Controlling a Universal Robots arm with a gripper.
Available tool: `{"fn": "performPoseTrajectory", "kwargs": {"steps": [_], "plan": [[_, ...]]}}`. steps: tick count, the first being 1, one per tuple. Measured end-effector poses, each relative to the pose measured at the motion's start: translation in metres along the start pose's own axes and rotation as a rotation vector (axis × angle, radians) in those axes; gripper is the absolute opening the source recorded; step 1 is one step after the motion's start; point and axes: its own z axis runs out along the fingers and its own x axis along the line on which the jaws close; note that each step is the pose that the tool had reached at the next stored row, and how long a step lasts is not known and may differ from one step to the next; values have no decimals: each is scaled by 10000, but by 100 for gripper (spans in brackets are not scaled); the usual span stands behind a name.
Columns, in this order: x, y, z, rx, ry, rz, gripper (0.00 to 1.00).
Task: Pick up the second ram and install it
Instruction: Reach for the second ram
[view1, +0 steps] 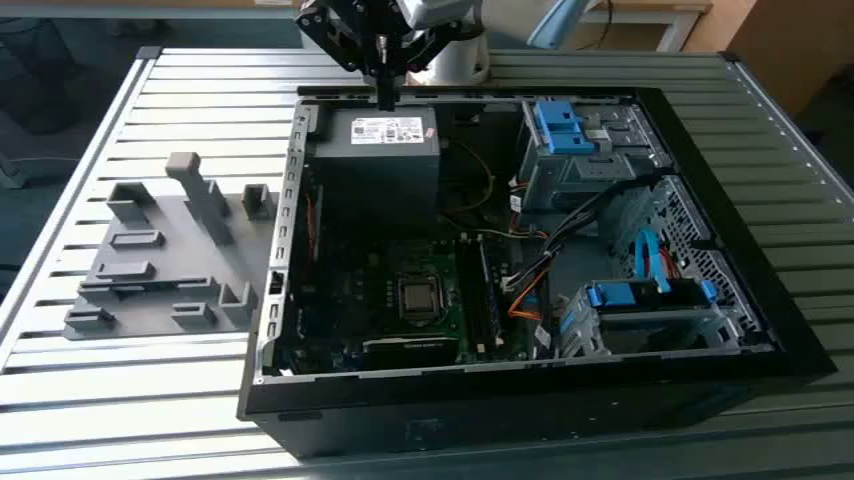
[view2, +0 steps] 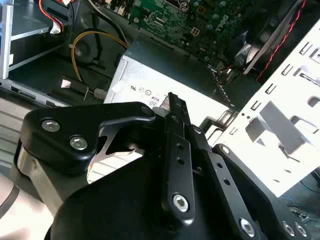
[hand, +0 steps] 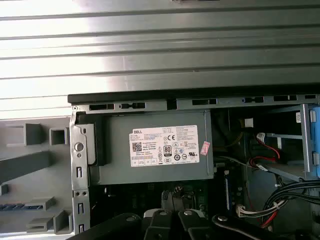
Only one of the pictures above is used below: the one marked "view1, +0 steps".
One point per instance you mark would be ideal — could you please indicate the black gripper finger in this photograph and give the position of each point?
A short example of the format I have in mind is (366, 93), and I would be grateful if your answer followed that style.
(334, 40)
(428, 50)

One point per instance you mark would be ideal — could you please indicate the green RAM stick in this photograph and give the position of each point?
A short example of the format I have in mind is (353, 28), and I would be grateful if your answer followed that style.
(143, 289)

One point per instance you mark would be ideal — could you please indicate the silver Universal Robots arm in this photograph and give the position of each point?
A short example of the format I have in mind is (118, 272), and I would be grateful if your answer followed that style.
(461, 60)

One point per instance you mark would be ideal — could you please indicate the black RAM slot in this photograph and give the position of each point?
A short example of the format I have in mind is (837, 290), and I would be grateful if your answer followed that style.
(470, 290)

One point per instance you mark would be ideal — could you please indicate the grey power supply unit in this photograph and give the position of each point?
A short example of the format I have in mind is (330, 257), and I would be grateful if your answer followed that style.
(374, 175)

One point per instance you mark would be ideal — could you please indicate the blue drive carrier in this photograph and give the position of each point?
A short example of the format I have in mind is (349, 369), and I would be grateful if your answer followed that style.
(564, 135)

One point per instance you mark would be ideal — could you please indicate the grey drive cage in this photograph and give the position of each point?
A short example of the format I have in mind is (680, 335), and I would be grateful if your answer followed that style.
(601, 170)

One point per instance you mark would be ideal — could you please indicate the black mesh wastebasket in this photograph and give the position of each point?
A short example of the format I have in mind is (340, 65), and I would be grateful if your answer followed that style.
(41, 75)

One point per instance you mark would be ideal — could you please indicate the grey parts rack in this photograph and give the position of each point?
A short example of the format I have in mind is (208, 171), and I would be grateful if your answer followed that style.
(174, 240)

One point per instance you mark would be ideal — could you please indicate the green motherboard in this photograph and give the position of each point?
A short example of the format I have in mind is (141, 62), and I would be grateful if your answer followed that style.
(361, 280)

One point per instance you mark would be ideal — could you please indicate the silver CPU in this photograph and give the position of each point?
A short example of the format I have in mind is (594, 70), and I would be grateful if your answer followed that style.
(421, 297)

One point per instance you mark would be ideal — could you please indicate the CPU socket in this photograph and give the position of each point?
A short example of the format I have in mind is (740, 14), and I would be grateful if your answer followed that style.
(421, 319)

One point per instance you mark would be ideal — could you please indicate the brown wooden cabinet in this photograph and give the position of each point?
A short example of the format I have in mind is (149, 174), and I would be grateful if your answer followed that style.
(788, 40)

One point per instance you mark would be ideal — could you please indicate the grey stand foot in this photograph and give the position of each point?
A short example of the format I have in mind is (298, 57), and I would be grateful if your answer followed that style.
(10, 172)

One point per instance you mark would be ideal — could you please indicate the hard disk in blue carrier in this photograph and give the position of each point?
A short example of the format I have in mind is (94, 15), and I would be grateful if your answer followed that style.
(617, 295)

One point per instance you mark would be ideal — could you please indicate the black graphics card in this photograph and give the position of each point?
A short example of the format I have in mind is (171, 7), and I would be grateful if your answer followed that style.
(408, 352)

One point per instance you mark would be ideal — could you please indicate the grey disk bay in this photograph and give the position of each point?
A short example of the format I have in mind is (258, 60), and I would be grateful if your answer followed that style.
(668, 317)

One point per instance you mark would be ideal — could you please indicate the black open PC case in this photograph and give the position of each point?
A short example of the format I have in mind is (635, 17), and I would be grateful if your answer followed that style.
(468, 415)

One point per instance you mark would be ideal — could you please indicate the white-edged wrist camera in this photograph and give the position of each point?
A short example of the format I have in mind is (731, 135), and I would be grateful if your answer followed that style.
(434, 12)

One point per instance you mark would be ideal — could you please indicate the wooden desk white frame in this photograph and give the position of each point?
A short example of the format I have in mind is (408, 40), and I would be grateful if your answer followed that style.
(677, 30)

